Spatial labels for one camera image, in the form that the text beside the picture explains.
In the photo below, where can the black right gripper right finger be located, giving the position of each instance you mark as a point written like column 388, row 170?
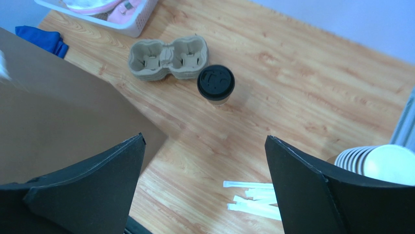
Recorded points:
column 316, row 197

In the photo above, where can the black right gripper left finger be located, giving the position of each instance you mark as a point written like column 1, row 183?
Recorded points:
column 93, row 196

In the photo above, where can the brown paper bag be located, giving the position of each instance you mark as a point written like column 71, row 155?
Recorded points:
column 53, row 114

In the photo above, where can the brown paper coffee cup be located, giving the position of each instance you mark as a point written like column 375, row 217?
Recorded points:
column 218, row 102

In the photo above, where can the black plastic cup lid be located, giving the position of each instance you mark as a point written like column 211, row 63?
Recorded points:
column 215, row 82

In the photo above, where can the white wrapped straw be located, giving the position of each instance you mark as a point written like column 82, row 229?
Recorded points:
column 253, row 207
column 258, row 194
column 250, row 185

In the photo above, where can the stack of paper cups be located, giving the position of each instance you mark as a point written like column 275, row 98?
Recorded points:
column 391, row 163

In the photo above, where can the blue folded cloth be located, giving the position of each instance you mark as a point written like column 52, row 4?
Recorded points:
column 49, row 41

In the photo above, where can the cardboard cup carrier tray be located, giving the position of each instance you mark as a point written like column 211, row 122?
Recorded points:
column 153, row 59

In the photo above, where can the pink white item in basket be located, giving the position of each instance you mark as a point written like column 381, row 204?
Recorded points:
column 117, row 11

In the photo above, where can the white plastic basket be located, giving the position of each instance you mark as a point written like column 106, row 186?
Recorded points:
column 132, row 28

